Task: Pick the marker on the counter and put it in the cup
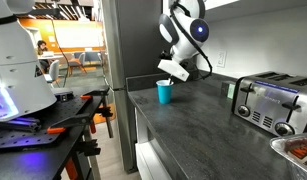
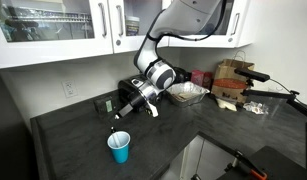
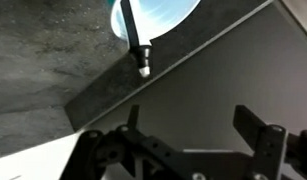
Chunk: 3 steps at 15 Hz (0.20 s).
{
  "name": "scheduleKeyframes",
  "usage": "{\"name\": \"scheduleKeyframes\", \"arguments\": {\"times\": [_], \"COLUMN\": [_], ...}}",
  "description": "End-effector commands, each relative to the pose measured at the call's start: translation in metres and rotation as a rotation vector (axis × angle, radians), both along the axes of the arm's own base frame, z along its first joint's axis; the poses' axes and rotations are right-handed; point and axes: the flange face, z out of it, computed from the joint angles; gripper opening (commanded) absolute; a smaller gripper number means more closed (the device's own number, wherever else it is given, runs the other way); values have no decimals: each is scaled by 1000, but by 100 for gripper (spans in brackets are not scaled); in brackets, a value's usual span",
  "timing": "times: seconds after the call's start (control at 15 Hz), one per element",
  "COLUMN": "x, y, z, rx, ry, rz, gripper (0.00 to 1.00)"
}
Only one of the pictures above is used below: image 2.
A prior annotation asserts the white glass cabinet door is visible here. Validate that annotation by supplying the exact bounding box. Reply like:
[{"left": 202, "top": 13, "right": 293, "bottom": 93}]
[
  {"left": 0, "top": 0, "right": 115, "bottom": 70},
  {"left": 107, "top": 0, "right": 171, "bottom": 54},
  {"left": 168, "top": 0, "right": 254, "bottom": 49}
]

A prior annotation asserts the white marker with black cap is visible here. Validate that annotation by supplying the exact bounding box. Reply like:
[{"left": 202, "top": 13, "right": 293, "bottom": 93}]
[{"left": 109, "top": 126, "right": 123, "bottom": 149}]

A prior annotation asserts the black stereo camera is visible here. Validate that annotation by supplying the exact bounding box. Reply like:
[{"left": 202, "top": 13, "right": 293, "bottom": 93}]
[{"left": 234, "top": 67, "right": 271, "bottom": 84}]

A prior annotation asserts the jar inside cabinet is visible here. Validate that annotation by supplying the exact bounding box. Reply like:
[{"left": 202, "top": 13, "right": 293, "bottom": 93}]
[{"left": 125, "top": 15, "right": 141, "bottom": 37}]

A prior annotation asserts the blue plastic cup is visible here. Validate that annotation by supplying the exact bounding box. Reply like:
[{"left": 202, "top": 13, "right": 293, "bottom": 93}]
[{"left": 106, "top": 130, "right": 131, "bottom": 164}]

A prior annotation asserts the silver cabinet door handle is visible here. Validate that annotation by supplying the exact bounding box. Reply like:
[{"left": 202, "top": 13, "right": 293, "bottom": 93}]
[
  {"left": 98, "top": 2, "right": 109, "bottom": 38},
  {"left": 115, "top": 4, "right": 125, "bottom": 37},
  {"left": 230, "top": 12, "right": 242, "bottom": 36}
]

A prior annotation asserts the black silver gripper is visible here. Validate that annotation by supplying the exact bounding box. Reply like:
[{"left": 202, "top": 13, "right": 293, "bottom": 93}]
[{"left": 114, "top": 79, "right": 163, "bottom": 120}]

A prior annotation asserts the red cardboard box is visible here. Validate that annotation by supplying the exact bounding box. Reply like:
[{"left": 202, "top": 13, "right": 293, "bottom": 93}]
[{"left": 190, "top": 69, "right": 214, "bottom": 90}]

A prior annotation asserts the dark grey board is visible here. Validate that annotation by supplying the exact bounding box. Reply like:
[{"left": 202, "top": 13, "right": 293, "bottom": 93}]
[{"left": 0, "top": 69, "right": 39, "bottom": 180}]

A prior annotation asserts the pale yellow napkin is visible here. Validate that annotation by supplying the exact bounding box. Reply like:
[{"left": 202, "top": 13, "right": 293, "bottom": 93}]
[{"left": 215, "top": 97, "right": 238, "bottom": 112}]

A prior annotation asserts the aluminium foil tray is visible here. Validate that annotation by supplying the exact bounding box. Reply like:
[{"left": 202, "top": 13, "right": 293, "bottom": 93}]
[{"left": 165, "top": 81, "right": 211, "bottom": 108}]

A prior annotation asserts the white base cabinet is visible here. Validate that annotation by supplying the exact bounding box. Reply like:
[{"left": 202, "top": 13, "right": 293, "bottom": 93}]
[{"left": 159, "top": 134, "right": 241, "bottom": 180}]

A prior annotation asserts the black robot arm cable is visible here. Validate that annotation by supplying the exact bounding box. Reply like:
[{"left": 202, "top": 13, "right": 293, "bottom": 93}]
[{"left": 146, "top": 0, "right": 228, "bottom": 43}]

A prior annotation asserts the white wall power outlet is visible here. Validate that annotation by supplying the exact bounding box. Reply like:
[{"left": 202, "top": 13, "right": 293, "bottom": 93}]
[{"left": 61, "top": 79, "right": 78, "bottom": 98}]

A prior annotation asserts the wire rack inside cabinet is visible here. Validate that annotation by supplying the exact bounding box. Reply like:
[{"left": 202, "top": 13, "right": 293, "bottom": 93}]
[{"left": 7, "top": 6, "right": 94, "bottom": 24}]

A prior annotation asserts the black clamp orange handle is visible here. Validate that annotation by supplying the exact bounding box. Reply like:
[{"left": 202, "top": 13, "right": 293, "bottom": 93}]
[{"left": 226, "top": 149, "right": 269, "bottom": 180}]

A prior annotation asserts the black robot work table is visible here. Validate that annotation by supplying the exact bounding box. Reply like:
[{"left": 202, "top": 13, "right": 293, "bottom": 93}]
[{"left": 216, "top": 121, "right": 307, "bottom": 180}]

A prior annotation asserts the brown paper bag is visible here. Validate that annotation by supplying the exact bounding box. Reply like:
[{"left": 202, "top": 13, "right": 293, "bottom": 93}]
[{"left": 211, "top": 50, "right": 256, "bottom": 104}]

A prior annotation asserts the clear plastic wrapper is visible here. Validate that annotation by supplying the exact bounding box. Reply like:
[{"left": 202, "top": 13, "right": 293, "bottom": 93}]
[{"left": 242, "top": 100, "right": 270, "bottom": 116}]

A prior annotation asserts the silver four-slot toaster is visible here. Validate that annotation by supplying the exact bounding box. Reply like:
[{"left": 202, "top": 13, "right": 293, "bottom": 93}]
[{"left": 117, "top": 66, "right": 193, "bottom": 102}]

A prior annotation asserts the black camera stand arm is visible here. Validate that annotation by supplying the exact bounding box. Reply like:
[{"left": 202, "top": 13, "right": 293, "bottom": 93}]
[{"left": 241, "top": 78, "right": 307, "bottom": 122}]

